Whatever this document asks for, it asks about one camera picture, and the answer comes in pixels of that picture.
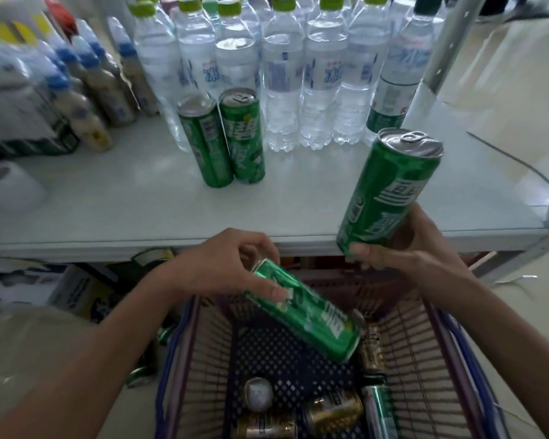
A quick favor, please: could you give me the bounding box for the maroon plastic shopping basket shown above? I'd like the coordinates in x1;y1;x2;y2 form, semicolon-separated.
155;265;509;439

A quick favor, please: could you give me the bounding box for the gold drink can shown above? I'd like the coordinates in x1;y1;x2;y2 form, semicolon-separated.
235;412;298;439
302;390;365;436
361;323;386;373

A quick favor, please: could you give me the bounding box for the person's right forearm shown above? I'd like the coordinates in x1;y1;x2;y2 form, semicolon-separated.
439;265;549;439

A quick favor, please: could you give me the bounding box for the translucent plastic bag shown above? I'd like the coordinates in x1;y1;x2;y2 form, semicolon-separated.
0;305;158;421

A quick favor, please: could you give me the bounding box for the dark-capped green-label water bottle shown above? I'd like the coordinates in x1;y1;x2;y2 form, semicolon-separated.
365;0;445;148

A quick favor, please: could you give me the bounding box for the white printed cardboard box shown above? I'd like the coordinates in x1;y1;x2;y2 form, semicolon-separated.
0;258;67;308

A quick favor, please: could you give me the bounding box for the person's right hand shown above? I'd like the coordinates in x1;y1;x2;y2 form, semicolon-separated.
346;203;476;294

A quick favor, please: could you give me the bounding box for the row of clear water bottles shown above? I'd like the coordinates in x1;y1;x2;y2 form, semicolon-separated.
128;0;422;153

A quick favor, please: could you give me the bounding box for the white toilet paper roll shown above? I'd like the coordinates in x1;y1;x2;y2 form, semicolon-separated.
0;160;47;212

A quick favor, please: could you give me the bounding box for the group of blue-capped beige bottles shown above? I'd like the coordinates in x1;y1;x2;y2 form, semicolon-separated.
46;16;160;154

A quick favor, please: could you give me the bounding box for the person's left forearm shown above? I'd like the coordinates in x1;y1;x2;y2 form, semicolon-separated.
0;258;197;439

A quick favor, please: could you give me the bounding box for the silver-topped drink can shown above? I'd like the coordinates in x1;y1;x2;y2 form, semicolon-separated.
243;377;275;413

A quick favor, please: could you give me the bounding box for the red packet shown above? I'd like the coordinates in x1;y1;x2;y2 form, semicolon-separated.
42;0;79;38

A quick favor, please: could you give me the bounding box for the dark cable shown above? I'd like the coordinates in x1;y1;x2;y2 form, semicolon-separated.
466;131;549;186

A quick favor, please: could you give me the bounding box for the plastic-wrapped drink pack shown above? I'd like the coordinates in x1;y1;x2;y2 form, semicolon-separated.
0;0;79;157

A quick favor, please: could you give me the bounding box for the person's left hand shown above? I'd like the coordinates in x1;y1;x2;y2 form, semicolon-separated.
178;228;290;302

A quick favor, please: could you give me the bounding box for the green soda can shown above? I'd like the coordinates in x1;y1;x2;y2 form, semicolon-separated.
361;383;401;439
336;127;445;257
244;258;366;364
218;87;266;185
177;93;235;189

